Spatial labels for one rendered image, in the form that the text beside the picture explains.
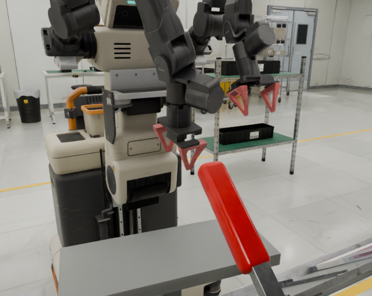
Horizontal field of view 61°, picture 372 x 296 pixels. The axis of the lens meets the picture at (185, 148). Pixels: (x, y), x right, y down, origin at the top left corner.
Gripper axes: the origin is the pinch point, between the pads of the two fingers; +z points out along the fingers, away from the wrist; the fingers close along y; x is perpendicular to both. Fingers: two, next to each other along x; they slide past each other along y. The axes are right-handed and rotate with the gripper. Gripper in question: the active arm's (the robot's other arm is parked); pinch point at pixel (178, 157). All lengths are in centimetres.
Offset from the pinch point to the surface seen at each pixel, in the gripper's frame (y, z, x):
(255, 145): -118, 91, 150
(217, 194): 47, -29, -26
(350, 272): 43.2, -2.0, 3.2
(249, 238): 49, -28, -25
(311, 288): 42.3, -2.5, -4.4
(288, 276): 31.8, 13.2, 7.0
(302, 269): 32.0, 13.3, 10.9
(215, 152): -120, 88, 108
